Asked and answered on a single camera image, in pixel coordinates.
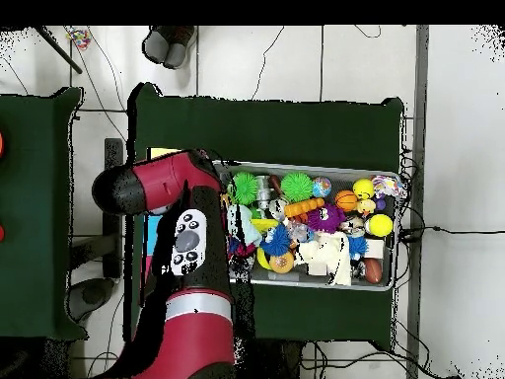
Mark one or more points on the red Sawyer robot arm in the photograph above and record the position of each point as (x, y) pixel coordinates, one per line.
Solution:
(173, 178)

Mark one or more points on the wooden box with three holes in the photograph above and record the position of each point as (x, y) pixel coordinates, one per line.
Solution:
(162, 152)

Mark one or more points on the mint green foam cloth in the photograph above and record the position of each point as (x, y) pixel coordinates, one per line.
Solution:
(246, 225)

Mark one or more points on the green spiky ball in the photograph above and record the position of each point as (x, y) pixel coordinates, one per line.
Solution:
(296, 187)
(245, 188)

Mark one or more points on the blue spiky ball with eyes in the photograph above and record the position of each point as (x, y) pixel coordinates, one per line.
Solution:
(276, 241)

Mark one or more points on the orange plastic toy block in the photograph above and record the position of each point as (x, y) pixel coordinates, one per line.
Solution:
(304, 208)

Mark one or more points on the purple furry monster toy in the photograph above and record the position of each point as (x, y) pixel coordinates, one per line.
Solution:
(325, 217)

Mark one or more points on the cream knitted cloth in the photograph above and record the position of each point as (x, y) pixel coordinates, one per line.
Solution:
(327, 257)

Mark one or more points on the dark green table cloth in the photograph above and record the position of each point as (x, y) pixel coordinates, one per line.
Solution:
(31, 237)
(260, 118)

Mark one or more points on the orange toy basketball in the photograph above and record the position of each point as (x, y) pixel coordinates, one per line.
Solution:
(346, 200)

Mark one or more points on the yellow ball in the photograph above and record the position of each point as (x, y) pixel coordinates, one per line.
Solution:
(379, 225)
(363, 188)

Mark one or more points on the person's foot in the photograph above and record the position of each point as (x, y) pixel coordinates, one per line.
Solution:
(180, 49)
(156, 43)

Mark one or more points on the grey round stand base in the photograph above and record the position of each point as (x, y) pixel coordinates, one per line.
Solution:
(93, 296)

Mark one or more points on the small colourful floor toy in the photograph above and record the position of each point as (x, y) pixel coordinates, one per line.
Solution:
(77, 37)

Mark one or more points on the thin black rod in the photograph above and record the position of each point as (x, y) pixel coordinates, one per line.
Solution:
(57, 48)

